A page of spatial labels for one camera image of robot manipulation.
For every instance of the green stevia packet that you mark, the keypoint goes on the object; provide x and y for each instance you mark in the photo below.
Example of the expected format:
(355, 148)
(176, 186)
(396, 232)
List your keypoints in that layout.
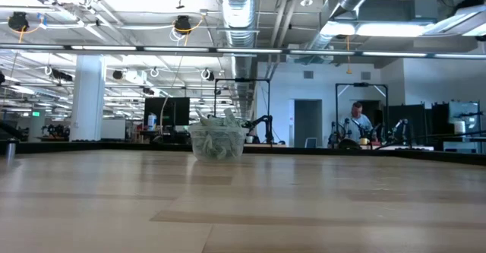
(201, 118)
(229, 148)
(207, 148)
(230, 116)

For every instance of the clear plastic container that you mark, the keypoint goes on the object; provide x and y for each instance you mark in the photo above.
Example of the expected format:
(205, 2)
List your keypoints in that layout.
(197, 131)

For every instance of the black background robot arm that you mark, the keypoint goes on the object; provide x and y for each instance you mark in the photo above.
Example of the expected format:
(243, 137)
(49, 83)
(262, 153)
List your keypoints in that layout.
(262, 125)
(402, 125)

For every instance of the grey door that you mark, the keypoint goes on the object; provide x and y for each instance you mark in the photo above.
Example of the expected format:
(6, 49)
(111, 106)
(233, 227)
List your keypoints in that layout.
(307, 124)

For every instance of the black monitor screen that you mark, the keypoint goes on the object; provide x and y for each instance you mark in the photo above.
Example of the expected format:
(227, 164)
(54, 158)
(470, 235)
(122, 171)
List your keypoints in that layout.
(174, 110)

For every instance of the white chair back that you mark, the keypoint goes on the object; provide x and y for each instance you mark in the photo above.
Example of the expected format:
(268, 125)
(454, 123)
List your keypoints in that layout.
(311, 143)

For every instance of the white wipes bottle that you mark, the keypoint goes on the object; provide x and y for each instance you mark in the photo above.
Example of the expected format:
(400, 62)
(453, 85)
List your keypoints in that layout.
(152, 122)

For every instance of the person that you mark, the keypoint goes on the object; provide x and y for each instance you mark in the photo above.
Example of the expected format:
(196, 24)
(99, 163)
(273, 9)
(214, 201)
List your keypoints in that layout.
(357, 124)

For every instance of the white cabinet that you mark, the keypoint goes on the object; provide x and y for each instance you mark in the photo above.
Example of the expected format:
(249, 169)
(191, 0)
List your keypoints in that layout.
(112, 129)

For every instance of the white round column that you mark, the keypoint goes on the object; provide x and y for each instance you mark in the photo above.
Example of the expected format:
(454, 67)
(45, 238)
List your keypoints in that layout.
(87, 97)

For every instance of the overhead light bar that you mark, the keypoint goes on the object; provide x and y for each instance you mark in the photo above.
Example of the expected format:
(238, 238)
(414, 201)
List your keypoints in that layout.
(95, 48)

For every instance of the black divider panel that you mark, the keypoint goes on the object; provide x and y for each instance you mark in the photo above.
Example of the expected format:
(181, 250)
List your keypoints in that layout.
(417, 116)

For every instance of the grey ceiling air unit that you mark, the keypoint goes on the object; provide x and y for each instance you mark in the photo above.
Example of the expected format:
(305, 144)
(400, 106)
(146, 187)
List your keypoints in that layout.
(398, 10)

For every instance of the green exit sign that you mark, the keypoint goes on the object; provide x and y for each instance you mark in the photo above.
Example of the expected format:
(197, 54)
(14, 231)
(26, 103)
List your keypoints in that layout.
(36, 113)

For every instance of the white canister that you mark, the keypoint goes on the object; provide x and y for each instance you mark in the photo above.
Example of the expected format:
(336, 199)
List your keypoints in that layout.
(459, 128)

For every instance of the grey cabinet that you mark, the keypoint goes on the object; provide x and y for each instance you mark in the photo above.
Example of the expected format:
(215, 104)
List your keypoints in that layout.
(463, 110)

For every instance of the black round rail clamp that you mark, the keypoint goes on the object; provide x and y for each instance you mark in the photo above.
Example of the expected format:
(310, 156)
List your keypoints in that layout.
(347, 143)

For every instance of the black table edge rail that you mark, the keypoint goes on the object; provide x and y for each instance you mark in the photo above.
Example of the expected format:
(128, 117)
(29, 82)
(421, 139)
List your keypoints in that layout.
(76, 146)

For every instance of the silver metal post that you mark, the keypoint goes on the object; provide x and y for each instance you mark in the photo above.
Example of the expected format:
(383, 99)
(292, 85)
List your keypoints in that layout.
(10, 150)

